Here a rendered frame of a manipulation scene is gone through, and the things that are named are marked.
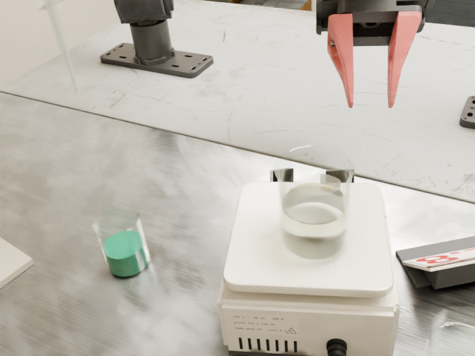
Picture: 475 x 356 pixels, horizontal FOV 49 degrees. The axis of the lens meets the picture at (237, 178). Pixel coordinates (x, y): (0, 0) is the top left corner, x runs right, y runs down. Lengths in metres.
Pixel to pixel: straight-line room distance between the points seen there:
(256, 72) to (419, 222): 0.40
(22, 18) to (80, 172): 1.39
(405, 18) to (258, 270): 0.25
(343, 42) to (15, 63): 1.65
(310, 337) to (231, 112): 0.41
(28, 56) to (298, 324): 1.77
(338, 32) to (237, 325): 0.26
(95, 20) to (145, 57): 1.39
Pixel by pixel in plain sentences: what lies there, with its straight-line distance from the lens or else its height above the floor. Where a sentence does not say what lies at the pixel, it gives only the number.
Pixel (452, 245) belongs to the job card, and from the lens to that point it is 0.54.
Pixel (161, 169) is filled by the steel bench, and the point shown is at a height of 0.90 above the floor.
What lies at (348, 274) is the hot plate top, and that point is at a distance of 0.38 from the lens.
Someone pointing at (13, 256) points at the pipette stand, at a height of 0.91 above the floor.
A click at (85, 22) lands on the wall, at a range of 2.24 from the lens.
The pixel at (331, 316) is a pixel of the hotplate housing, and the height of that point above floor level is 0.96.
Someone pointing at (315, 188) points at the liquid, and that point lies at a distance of 0.39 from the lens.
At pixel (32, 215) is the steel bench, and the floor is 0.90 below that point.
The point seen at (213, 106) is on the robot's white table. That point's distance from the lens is 0.76.
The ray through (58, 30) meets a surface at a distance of 0.41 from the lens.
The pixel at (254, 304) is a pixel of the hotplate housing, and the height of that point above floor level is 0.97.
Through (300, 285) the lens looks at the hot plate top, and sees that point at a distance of 0.37.
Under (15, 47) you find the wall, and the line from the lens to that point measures 2.02.
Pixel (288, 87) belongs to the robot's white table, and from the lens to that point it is 0.80.
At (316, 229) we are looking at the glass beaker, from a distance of 0.36.
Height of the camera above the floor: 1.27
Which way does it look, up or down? 37 degrees down
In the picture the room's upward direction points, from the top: 6 degrees counter-clockwise
